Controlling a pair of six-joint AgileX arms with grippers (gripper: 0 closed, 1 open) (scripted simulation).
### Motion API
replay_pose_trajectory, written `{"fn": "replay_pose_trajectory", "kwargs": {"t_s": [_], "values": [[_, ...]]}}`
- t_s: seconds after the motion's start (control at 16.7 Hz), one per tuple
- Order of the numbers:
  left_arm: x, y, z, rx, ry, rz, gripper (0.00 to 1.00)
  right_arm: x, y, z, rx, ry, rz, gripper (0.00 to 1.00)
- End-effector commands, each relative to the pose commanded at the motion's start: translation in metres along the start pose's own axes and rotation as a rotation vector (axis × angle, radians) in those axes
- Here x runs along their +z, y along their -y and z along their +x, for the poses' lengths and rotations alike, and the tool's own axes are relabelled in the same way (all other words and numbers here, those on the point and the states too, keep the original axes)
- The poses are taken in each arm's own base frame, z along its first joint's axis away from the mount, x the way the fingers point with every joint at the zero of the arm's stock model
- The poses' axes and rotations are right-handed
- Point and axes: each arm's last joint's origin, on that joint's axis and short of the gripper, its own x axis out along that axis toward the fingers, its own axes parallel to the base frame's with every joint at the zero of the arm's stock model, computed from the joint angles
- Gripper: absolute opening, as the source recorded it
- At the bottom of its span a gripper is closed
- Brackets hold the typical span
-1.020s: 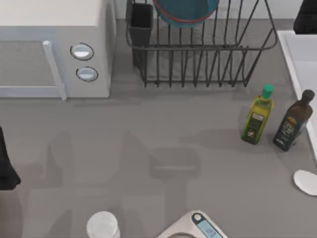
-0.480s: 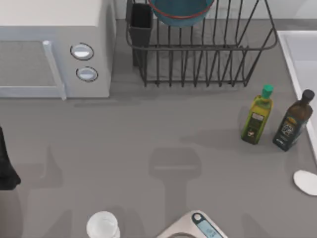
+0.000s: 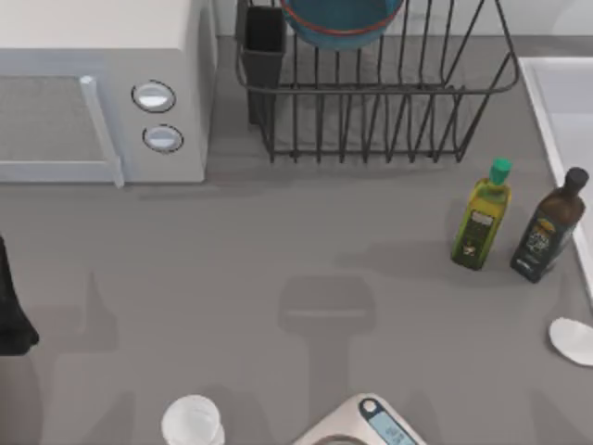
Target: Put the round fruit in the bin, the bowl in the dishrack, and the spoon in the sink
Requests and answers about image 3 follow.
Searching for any microwave door handle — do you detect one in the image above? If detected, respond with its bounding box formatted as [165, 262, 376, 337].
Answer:
[79, 75, 126, 189]

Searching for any white sink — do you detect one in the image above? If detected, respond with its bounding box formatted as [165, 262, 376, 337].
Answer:
[517, 56, 593, 316]

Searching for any black cutlery holder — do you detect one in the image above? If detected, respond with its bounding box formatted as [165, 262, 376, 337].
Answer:
[235, 5, 288, 126]

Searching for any clear plastic cup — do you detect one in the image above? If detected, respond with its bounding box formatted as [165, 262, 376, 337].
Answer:
[160, 394, 226, 445]

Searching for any silver kitchen scale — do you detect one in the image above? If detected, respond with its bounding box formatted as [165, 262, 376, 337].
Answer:
[290, 392, 428, 445]

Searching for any microwave door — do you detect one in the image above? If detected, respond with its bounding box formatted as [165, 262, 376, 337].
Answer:
[0, 75, 125, 188]

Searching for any dark oil bottle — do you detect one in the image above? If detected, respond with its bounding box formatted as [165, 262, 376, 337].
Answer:
[510, 167, 590, 285]

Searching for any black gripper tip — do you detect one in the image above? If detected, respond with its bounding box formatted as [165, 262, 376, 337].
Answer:
[0, 235, 40, 356]

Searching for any blue bowl with red rim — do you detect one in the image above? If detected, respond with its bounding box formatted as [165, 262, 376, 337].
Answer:
[280, 0, 405, 51]

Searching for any pale microwave oven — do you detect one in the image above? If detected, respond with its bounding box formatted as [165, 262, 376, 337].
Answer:
[0, 0, 219, 188]

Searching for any green oil bottle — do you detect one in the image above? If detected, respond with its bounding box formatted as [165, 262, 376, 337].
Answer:
[450, 158, 514, 271]

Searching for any small microwave knob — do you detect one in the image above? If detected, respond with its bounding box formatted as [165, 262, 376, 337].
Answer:
[142, 123, 184, 155]

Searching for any dark wire dish rack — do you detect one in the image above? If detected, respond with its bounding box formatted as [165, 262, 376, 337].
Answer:
[234, 0, 520, 165]

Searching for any large microwave knob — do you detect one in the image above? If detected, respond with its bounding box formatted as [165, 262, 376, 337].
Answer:
[131, 79, 177, 114]

